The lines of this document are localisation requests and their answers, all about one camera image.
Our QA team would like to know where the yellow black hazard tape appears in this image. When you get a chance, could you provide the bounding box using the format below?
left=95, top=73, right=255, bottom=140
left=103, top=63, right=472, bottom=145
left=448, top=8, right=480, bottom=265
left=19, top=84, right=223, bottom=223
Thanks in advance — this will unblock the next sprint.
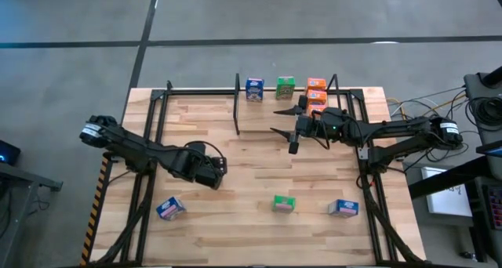
left=80, top=160, right=109, bottom=267

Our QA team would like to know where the black cable with red tip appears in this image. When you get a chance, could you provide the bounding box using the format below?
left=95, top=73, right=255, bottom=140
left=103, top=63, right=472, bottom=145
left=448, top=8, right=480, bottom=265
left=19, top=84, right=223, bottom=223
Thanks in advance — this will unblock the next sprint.
left=352, top=172, right=378, bottom=190

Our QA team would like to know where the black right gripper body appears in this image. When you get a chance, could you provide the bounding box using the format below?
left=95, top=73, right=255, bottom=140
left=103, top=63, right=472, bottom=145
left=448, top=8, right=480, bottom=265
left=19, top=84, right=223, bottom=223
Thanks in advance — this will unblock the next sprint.
left=288, top=95, right=327, bottom=155

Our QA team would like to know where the black metal table frame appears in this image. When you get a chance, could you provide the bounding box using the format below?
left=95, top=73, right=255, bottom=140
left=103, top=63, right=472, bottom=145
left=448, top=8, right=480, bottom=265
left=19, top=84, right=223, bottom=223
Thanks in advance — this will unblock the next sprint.
left=90, top=79, right=428, bottom=267

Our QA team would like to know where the black metal bar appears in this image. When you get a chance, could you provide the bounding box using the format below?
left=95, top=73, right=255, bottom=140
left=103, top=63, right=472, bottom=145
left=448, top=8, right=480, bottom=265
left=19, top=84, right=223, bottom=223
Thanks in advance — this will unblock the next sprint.
left=407, top=154, right=502, bottom=201

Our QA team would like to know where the blue Frosted Flakes cereal box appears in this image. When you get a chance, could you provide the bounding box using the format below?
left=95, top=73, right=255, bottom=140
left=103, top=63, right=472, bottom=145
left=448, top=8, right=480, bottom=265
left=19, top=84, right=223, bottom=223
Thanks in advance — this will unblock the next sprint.
left=155, top=196, right=187, bottom=222
left=245, top=77, right=265, bottom=103
left=327, top=198, right=360, bottom=219

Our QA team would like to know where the coiled black cable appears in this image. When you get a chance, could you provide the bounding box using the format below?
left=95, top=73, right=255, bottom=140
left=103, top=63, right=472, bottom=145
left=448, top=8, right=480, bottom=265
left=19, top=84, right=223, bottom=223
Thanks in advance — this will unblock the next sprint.
left=465, top=96, right=502, bottom=132

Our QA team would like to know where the grey side desk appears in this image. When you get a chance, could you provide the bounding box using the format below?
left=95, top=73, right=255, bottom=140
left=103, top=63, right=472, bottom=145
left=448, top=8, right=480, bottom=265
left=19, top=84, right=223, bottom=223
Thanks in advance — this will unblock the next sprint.
left=0, top=161, right=64, bottom=268

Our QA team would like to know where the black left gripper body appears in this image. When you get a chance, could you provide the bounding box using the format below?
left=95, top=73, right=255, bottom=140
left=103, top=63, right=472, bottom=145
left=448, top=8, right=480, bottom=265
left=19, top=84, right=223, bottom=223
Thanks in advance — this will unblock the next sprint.
left=195, top=154, right=229, bottom=191

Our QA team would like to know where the black camera cable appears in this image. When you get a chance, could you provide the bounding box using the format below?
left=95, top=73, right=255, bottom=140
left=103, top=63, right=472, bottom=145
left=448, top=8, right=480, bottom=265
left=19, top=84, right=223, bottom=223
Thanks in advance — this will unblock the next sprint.
left=184, top=140, right=228, bottom=171

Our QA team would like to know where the white board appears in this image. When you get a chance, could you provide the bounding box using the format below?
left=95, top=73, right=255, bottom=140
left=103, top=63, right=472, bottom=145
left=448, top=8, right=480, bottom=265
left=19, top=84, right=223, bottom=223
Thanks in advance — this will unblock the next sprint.
left=420, top=167, right=475, bottom=218

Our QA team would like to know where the black device with blue light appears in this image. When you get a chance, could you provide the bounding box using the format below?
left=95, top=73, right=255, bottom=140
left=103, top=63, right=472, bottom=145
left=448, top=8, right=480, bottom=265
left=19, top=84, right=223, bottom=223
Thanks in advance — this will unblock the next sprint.
left=0, top=139, right=22, bottom=166

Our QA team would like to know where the grey cabinet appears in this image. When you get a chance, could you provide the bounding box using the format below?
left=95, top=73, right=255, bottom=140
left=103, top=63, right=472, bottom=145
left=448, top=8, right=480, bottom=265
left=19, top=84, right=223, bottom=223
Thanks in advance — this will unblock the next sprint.
left=464, top=66, right=502, bottom=146

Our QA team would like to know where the green Apple Jacks cereal box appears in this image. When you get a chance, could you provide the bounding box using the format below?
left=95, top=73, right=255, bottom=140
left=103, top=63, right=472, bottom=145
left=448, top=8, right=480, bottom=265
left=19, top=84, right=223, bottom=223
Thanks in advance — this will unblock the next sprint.
left=271, top=194, right=296, bottom=214
left=275, top=75, right=296, bottom=101

